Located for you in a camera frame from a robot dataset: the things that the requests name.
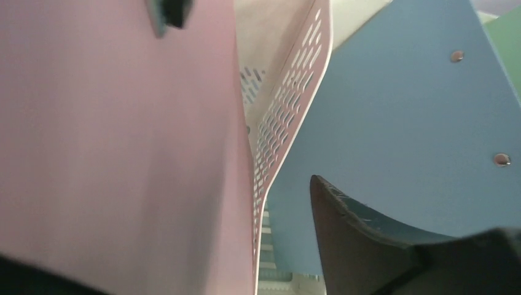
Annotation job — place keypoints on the white file organizer rack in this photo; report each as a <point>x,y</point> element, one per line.
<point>284,48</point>

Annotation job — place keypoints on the blue folder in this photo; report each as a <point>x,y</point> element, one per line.
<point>415,118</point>

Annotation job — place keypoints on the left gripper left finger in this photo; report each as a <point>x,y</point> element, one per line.
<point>19,278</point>

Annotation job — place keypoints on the pink folder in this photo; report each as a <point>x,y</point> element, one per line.
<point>125,162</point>

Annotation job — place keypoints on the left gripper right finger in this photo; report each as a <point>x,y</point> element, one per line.
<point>363,251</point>

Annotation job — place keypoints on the green clipboard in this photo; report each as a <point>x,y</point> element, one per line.
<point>504,33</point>

